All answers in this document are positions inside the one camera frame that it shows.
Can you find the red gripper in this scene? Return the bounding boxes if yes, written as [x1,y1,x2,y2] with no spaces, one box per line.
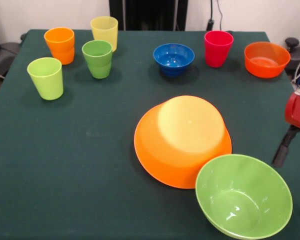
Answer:
[271,91,300,187]

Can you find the large light green bowl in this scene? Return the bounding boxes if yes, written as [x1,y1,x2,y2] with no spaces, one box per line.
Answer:
[195,153,294,239]

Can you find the large orange bowl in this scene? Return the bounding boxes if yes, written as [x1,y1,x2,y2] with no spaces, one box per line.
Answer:
[133,95,233,190]

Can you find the small red-orange bowl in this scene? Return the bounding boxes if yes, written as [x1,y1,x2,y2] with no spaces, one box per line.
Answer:
[243,41,292,79]

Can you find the red cup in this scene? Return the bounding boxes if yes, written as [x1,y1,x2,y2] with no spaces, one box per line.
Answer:
[203,30,235,69]

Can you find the blue bowl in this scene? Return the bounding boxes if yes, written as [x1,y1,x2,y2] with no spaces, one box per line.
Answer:
[152,43,195,77]

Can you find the dark green tablecloth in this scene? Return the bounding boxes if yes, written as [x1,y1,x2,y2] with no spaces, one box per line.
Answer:
[0,29,300,240]

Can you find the yellow cup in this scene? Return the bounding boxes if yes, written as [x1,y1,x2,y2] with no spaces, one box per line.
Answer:
[89,15,119,53]

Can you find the orange cup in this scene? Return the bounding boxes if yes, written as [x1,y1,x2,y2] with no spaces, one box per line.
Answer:
[43,27,76,66]

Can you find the lime green cup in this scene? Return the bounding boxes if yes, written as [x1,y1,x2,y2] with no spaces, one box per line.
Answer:
[26,56,65,101]

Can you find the black hanging cable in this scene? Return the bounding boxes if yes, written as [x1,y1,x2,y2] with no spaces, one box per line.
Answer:
[206,0,225,32]

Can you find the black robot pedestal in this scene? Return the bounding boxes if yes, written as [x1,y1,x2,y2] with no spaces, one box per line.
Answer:
[109,0,188,31]

